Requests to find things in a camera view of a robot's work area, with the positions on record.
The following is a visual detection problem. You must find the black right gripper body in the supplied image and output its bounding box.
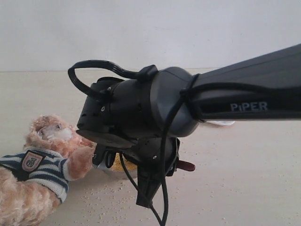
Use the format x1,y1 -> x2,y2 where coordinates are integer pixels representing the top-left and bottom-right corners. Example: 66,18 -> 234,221
123,137 -> 180,208

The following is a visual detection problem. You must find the dark brown wooden spoon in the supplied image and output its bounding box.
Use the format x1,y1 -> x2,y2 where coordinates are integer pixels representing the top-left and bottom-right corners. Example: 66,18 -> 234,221
176,160 -> 196,172

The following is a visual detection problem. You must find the tan plush teddy bear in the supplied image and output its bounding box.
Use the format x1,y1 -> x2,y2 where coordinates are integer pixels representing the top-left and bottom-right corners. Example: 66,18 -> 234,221
0,115 -> 96,226

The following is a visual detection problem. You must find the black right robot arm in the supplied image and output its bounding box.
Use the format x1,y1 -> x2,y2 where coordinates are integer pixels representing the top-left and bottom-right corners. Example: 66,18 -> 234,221
68,45 -> 301,208

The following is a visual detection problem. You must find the steel bowl of yellow grain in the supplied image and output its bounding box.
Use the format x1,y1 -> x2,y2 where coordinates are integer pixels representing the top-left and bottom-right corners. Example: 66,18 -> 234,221
97,153 -> 137,180

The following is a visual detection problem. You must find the white rectangular foam tray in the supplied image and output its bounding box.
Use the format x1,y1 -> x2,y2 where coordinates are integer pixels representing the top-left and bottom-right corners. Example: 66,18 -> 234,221
208,121 -> 235,126

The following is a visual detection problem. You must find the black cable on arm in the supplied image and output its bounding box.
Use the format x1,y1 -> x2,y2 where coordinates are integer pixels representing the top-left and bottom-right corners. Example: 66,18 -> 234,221
119,73 -> 301,226

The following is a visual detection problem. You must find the black flat ribbon cable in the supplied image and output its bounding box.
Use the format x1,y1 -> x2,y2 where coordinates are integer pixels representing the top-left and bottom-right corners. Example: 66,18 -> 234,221
67,60 -> 142,99

